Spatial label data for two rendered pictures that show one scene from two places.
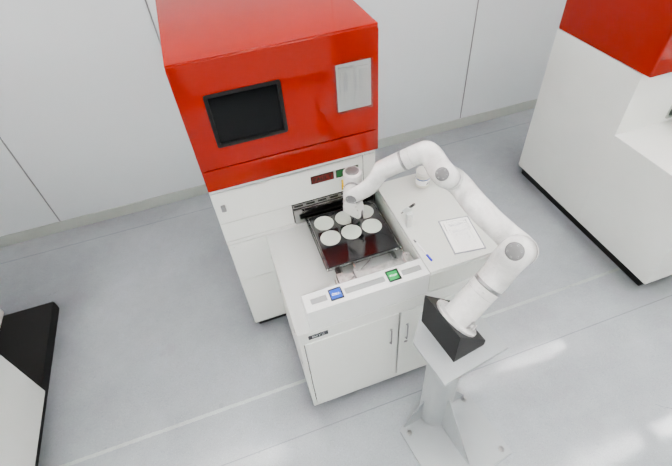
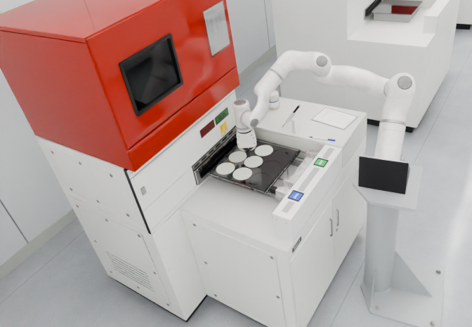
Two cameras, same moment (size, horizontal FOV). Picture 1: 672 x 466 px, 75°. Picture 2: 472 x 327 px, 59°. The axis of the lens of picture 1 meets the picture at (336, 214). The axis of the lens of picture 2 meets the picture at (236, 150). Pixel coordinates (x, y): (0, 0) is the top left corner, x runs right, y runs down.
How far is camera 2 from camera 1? 1.03 m
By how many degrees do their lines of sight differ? 28
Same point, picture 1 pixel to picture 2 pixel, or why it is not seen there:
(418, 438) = (386, 307)
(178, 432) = not seen: outside the picture
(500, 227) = (376, 81)
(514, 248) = (404, 80)
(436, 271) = (344, 144)
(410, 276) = (332, 156)
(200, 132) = (121, 104)
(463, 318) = (395, 154)
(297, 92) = (183, 43)
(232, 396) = not seen: outside the picture
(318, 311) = (296, 214)
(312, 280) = (254, 212)
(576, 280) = not seen: hidden behind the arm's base
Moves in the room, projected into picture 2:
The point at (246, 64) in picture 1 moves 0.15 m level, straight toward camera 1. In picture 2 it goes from (146, 22) to (172, 27)
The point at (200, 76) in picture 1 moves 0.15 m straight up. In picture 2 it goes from (114, 42) to (100, 1)
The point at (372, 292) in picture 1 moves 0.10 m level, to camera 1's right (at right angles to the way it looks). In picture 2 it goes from (319, 179) to (333, 169)
